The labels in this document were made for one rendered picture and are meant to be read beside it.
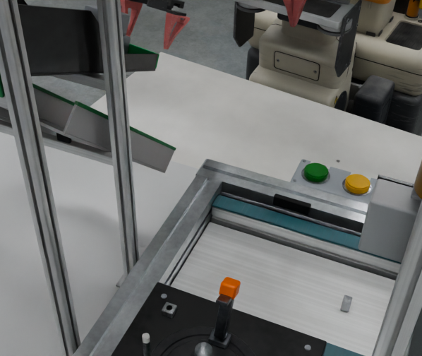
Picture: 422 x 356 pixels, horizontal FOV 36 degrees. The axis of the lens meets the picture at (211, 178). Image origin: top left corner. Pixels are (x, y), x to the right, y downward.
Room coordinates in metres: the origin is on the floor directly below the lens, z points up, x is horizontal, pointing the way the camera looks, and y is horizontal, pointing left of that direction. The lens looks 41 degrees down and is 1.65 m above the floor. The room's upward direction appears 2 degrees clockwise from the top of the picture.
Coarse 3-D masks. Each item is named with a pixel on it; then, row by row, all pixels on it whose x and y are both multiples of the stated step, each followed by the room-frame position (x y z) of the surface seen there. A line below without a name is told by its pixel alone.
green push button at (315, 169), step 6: (306, 168) 0.82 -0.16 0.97; (312, 168) 0.82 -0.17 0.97; (318, 168) 0.82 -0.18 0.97; (324, 168) 0.82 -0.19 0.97; (306, 174) 0.81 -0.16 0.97; (312, 174) 0.81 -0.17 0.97; (318, 174) 0.81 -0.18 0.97; (324, 174) 0.81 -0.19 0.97; (312, 180) 0.80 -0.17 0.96; (318, 180) 0.80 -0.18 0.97; (324, 180) 0.80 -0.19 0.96
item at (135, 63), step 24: (24, 24) 0.58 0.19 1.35; (48, 24) 0.61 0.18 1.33; (72, 24) 0.64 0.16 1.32; (96, 24) 0.67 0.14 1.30; (48, 48) 0.61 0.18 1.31; (72, 48) 0.64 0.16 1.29; (96, 48) 0.67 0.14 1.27; (48, 72) 0.60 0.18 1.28; (72, 72) 0.63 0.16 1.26; (96, 72) 0.66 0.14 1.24
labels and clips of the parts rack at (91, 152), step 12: (0, 84) 0.50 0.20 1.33; (0, 96) 0.50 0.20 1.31; (0, 120) 0.74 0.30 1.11; (12, 132) 0.72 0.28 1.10; (48, 144) 0.70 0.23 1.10; (60, 144) 0.69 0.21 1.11; (72, 144) 0.69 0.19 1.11; (84, 144) 0.69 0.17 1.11; (84, 156) 0.68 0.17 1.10; (96, 156) 0.67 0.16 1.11; (108, 156) 0.67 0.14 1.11
